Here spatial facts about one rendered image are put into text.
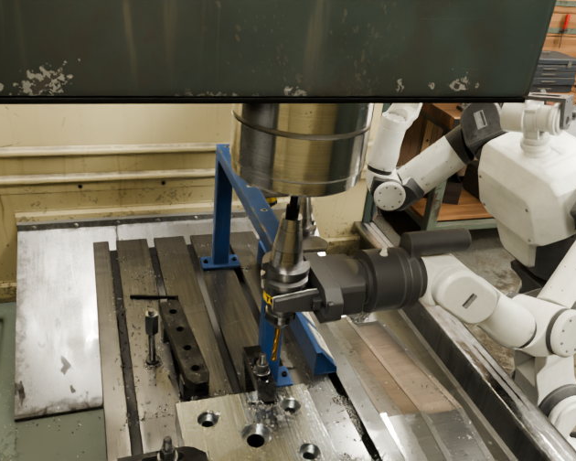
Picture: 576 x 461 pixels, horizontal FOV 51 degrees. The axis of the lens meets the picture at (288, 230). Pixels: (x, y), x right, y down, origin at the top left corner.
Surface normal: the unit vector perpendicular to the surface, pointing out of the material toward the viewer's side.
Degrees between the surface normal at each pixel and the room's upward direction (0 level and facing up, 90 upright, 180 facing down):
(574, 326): 71
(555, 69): 90
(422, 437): 7
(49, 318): 23
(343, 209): 89
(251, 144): 90
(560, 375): 90
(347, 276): 1
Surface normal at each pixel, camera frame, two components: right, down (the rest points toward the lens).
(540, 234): -0.46, 0.57
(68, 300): 0.21, -0.59
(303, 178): 0.07, 0.49
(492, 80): 0.30, 0.48
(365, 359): 0.05, -0.93
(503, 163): -0.85, -0.25
